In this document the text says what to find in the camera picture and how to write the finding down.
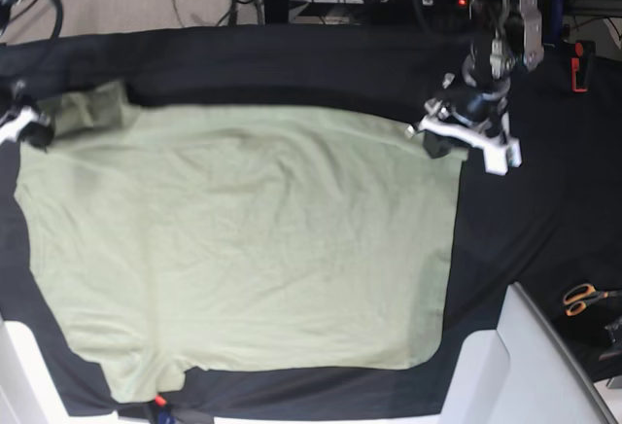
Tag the red black clamp right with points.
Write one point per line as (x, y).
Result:
(581, 65)

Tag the white bin left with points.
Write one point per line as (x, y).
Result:
(28, 394)

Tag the red black clamp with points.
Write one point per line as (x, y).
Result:
(158, 411)
(581, 65)

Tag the red black clamp front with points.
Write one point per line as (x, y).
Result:
(158, 411)

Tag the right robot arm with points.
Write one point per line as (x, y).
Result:
(24, 73)

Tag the light green T-shirt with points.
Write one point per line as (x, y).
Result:
(236, 238)

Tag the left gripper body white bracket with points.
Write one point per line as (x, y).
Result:
(466, 115)

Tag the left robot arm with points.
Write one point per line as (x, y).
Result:
(502, 35)

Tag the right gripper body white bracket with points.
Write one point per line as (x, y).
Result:
(22, 120)

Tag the white bin right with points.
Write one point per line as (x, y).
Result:
(521, 372)

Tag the white bin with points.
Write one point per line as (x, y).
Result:
(28, 394)
(521, 372)

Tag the black table cloth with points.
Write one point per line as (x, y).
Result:
(551, 223)

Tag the orange handled scissors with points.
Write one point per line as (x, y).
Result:
(581, 296)

